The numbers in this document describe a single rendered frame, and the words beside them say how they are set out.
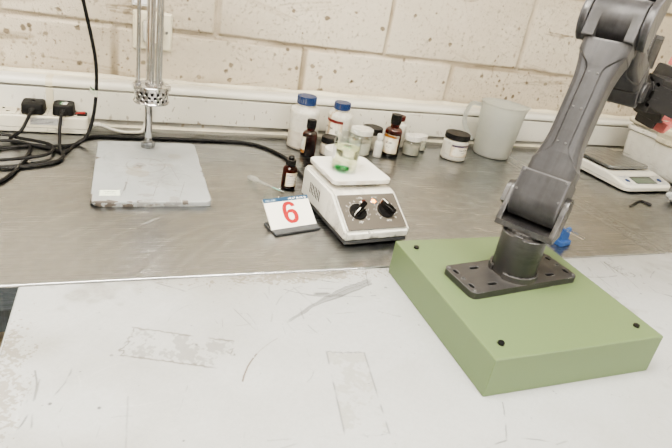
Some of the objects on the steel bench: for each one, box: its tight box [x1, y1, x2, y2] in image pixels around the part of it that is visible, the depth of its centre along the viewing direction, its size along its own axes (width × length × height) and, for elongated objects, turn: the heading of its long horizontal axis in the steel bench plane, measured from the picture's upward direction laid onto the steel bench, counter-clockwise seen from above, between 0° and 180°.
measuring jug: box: [462, 97, 532, 160], centre depth 152 cm, size 18×13×15 cm
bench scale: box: [580, 147, 670, 192], centre depth 155 cm, size 19×26×5 cm
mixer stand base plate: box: [90, 141, 211, 207], centre depth 104 cm, size 30×20×1 cm, turn 0°
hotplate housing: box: [301, 165, 409, 245], centre depth 100 cm, size 22×13×8 cm, turn 5°
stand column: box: [141, 0, 155, 149], centre depth 100 cm, size 3×3×70 cm
